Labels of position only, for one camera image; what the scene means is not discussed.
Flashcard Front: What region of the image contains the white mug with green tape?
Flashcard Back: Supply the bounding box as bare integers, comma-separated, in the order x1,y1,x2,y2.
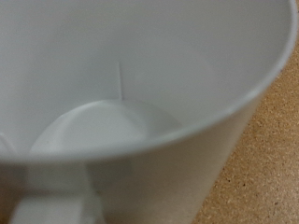
0,0,299,224

